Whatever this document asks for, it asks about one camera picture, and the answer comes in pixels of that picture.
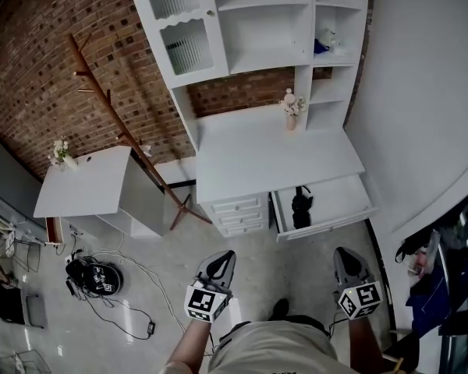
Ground pink vase with flowers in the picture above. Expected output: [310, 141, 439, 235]
[278, 93, 308, 132]

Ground metal wire basket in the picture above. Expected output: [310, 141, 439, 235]
[14, 348, 52, 374]

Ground black round floor device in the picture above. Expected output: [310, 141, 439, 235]
[65, 256, 125, 298]

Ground white floor cable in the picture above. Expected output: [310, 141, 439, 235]
[91, 231, 188, 330]

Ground person's beige shirt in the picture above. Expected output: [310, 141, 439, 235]
[206, 319, 354, 374]

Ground person's black shoe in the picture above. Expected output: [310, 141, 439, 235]
[271, 298, 291, 322]

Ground black floor cable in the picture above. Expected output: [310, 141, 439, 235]
[76, 286, 154, 341]

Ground blue garment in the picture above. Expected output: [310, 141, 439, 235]
[405, 247, 468, 337]

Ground white drawer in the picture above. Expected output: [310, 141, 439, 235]
[271, 174, 379, 244]

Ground grey flat panel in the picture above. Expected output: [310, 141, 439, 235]
[0, 136, 44, 225]

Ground person's left forearm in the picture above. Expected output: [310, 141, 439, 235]
[165, 317, 214, 374]

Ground white three-drawer pedestal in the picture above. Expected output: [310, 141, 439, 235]
[200, 192, 272, 238]

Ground white ribbed-glass cabinet door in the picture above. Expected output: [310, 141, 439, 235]
[125, 0, 230, 89]

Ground white flowers in white vase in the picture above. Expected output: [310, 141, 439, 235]
[48, 136, 79, 173]

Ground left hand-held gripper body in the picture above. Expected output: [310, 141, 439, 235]
[183, 273, 234, 323]

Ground small white side table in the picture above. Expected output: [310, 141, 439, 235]
[33, 145, 168, 245]

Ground metal wire chair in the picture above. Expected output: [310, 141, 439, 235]
[0, 230, 43, 274]

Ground black bag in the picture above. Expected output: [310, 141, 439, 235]
[395, 230, 441, 264]

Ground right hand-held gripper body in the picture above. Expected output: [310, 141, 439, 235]
[332, 280, 383, 321]

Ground black object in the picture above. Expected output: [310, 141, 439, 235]
[291, 185, 314, 228]

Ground white desk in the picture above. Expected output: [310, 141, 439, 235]
[194, 105, 379, 245]

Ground person's black trousers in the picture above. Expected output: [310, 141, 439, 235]
[288, 314, 331, 340]

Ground brown wooden coat rack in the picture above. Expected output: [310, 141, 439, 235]
[68, 33, 214, 231]

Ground person's right forearm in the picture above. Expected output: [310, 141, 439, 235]
[349, 316, 383, 374]

